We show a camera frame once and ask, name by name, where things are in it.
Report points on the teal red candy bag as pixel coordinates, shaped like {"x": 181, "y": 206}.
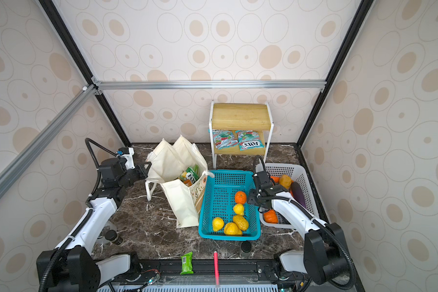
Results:
{"x": 224, "y": 139}

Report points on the black cylinder knob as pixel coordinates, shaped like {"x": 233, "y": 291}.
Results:
{"x": 113, "y": 237}

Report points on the green snack packet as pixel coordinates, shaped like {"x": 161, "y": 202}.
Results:
{"x": 186, "y": 264}

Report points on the black round cap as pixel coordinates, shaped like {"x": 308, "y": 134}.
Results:
{"x": 246, "y": 247}

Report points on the yellow fruit front centre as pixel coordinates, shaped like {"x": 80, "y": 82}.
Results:
{"x": 231, "y": 229}

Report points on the clear tape roll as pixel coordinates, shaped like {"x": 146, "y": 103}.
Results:
{"x": 101, "y": 240}

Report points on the orange bell pepper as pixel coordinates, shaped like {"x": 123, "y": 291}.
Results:
{"x": 271, "y": 217}

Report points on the teal plastic basket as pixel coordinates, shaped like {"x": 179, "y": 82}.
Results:
{"x": 219, "y": 200}

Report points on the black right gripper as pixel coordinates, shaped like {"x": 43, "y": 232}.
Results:
{"x": 251, "y": 197}

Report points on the pink pen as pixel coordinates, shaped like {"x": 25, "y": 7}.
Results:
{"x": 216, "y": 269}

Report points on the floral canvas grocery bag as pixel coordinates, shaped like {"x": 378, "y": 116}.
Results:
{"x": 169, "y": 161}

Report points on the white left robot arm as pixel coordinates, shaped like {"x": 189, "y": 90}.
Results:
{"x": 69, "y": 267}

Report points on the purple eggplant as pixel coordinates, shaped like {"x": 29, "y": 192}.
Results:
{"x": 297, "y": 193}

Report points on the teal Fox's candy bag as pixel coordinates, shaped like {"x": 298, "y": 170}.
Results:
{"x": 248, "y": 139}

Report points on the green yellow snack bag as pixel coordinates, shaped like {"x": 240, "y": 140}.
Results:
{"x": 191, "y": 173}

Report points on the white plastic basket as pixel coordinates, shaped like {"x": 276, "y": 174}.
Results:
{"x": 298, "y": 174}

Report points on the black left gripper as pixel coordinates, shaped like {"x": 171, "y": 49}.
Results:
{"x": 143, "y": 173}

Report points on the small yellow lemon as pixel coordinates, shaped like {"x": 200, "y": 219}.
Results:
{"x": 239, "y": 209}

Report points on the yellow lemon front left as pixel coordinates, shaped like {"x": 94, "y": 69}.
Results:
{"x": 217, "y": 224}

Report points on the yellow potato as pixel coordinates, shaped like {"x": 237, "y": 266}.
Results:
{"x": 285, "y": 181}

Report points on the orange tangerine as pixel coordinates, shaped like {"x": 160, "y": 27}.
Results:
{"x": 240, "y": 197}

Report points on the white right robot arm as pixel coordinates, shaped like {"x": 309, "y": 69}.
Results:
{"x": 325, "y": 257}

